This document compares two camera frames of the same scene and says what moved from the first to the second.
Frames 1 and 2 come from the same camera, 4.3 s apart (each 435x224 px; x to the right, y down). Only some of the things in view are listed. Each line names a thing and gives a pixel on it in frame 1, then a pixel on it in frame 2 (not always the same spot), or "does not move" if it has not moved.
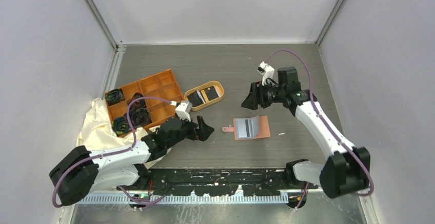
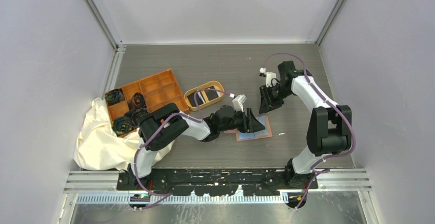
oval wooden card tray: (205, 95) does not move
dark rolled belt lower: (139, 117) does not move
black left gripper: (201, 134) → (250, 123)
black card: (211, 93) does not move
